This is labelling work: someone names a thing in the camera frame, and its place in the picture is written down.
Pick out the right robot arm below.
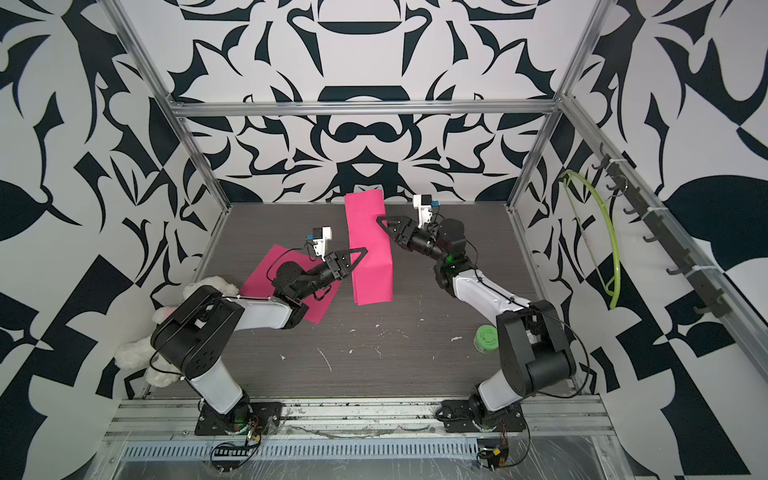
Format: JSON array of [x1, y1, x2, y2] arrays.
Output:
[[376, 216, 577, 413]]

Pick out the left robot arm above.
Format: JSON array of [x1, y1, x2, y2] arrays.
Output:
[[150, 248, 367, 416]]

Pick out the green lidded jar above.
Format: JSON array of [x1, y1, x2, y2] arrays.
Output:
[[473, 325, 499, 354]]

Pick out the green hoop hanger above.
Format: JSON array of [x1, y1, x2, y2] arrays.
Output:
[[560, 169, 622, 311]]

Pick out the white teddy bear pink shirt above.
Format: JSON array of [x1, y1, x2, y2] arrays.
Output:
[[113, 275, 240, 388]]

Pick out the right small electronics board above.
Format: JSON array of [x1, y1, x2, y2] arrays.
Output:
[[476, 446, 509, 471]]

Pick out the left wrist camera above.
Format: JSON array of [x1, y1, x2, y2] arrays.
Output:
[[306, 226, 333, 260]]

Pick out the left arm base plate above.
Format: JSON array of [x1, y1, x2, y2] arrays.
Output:
[[194, 400, 284, 437]]

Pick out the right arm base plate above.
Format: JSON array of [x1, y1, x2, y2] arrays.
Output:
[[435, 395, 527, 433]]

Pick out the black wall hook rail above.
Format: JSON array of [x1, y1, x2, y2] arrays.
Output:
[[593, 144, 733, 319]]

